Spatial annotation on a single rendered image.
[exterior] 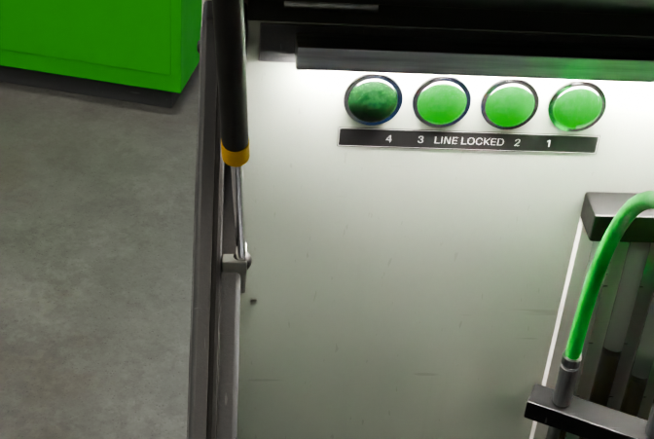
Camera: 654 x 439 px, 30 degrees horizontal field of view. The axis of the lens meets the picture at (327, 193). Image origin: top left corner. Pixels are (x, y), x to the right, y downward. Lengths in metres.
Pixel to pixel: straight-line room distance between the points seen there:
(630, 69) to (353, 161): 0.25
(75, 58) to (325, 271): 2.60
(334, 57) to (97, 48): 2.68
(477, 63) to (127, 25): 2.63
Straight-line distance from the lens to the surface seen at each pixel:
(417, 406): 1.29
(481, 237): 1.16
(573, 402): 1.21
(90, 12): 3.62
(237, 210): 0.89
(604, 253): 1.06
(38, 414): 2.73
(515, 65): 1.03
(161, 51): 3.60
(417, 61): 1.01
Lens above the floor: 1.90
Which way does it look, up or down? 34 degrees down
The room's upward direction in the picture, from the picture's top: 5 degrees clockwise
